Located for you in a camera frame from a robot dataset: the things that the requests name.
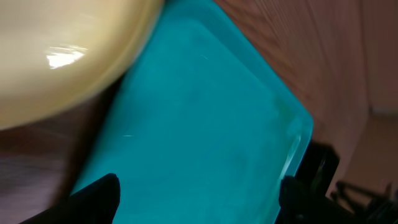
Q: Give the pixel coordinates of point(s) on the teal plastic tray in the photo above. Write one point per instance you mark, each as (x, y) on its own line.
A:
(202, 130)

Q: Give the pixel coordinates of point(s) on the brown cardboard backdrop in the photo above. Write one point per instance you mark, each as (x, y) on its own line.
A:
(380, 39)

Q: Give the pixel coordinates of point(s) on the yellow plate with sauce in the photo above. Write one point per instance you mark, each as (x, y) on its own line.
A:
(56, 54)

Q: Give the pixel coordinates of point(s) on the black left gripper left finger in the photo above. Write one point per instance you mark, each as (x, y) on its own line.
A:
(96, 203)

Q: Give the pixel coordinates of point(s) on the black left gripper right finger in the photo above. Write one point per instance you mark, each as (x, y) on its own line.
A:
(299, 205)

